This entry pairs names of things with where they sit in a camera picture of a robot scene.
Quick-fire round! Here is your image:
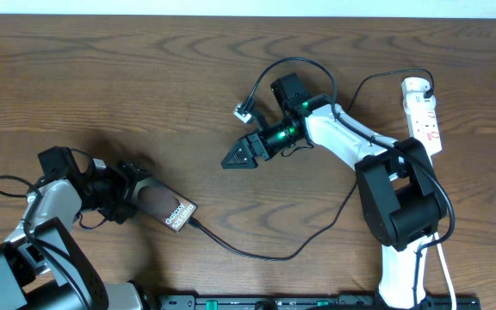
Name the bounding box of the Galaxy smartphone with bronze screen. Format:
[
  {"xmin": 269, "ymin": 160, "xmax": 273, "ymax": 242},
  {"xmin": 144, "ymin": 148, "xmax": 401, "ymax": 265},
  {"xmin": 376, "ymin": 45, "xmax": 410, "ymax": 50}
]
[{"xmin": 131, "ymin": 177, "xmax": 198, "ymax": 233}]

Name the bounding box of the black USB charging cable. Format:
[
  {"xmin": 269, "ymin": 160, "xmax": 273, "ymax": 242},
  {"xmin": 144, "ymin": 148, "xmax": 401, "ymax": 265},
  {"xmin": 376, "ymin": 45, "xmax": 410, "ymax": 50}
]
[{"xmin": 187, "ymin": 68, "xmax": 436, "ymax": 262}]

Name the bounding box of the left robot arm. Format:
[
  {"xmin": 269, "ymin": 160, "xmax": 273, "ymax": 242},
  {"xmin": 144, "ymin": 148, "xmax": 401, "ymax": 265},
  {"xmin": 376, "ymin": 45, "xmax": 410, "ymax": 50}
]
[{"xmin": 0, "ymin": 146, "xmax": 160, "ymax": 309}]

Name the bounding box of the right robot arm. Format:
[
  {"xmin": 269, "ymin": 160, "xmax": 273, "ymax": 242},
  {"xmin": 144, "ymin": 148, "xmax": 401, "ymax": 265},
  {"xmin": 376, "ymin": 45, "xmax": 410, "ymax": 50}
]
[{"xmin": 221, "ymin": 69, "xmax": 455, "ymax": 309}]

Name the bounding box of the white USB charger plug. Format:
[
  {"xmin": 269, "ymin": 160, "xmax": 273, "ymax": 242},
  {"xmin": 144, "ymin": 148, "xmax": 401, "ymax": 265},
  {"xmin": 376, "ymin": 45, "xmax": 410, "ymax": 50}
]
[{"xmin": 401, "ymin": 77, "xmax": 437, "ymax": 115}]

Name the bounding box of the white power strip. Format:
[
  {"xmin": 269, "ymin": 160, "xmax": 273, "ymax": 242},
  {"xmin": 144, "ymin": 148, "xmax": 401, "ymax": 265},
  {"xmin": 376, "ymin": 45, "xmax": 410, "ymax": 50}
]
[{"xmin": 406, "ymin": 109, "xmax": 442, "ymax": 158}]

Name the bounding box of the black left camera cable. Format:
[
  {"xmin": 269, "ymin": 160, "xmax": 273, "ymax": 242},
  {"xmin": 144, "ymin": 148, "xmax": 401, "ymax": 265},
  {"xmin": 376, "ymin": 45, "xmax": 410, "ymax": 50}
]
[{"xmin": 0, "ymin": 148, "xmax": 98, "ymax": 310}]

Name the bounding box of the black camera cable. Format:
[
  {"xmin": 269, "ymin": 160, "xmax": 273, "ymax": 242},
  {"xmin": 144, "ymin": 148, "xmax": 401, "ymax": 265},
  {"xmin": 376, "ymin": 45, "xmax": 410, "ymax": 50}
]
[
  {"xmin": 243, "ymin": 56, "xmax": 456, "ymax": 310},
  {"xmin": 0, "ymin": 148, "xmax": 98, "ymax": 310}
]

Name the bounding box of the black right camera cable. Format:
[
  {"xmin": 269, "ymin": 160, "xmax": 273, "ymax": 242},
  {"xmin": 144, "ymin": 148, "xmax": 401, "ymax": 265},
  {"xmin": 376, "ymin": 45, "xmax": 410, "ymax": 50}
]
[{"xmin": 243, "ymin": 56, "xmax": 456, "ymax": 310}]

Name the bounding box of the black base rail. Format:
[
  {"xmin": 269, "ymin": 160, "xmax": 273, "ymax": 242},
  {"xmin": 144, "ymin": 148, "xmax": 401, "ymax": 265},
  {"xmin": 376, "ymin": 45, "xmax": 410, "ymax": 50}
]
[{"xmin": 152, "ymin": 294, "xmax": 481, "ymax": 310}]

